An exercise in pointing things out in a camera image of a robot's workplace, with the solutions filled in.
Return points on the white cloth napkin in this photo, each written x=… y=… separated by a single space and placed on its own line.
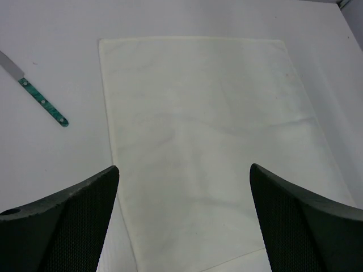
x=187 y=117

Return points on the green handled knife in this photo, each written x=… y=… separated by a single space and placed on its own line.
x=19 y=76

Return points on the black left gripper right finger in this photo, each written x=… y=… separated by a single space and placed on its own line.
x=304 y=231

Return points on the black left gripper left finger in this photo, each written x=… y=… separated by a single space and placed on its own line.
x=64 y=231

